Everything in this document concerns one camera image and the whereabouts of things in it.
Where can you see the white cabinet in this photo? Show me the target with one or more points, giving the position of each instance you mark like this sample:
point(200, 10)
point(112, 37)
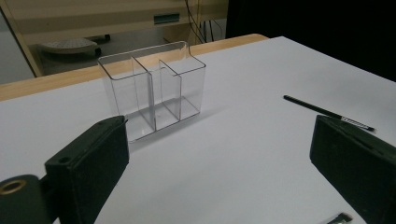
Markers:
point(12, 53)

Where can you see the black pencil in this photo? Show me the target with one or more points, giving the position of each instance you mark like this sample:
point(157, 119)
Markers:
point(308, 105)

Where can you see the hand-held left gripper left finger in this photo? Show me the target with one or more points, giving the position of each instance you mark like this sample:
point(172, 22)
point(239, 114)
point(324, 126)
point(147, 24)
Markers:
point(90, 161)

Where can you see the clear acrylic desk organizer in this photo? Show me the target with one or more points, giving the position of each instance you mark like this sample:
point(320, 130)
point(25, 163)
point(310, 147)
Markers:
point(168, 93)

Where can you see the black and white pen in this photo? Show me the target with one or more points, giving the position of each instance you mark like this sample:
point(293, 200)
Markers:
point(342, 218)

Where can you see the round grey floor device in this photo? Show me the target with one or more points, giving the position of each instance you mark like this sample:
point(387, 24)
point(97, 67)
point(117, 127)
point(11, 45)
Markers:
point(68, 46)

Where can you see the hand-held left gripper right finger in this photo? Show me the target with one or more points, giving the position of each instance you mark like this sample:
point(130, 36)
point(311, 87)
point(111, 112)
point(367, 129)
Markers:
point(358, 165)

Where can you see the dark curtain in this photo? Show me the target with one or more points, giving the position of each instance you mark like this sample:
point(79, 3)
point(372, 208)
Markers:
point(311, 18)

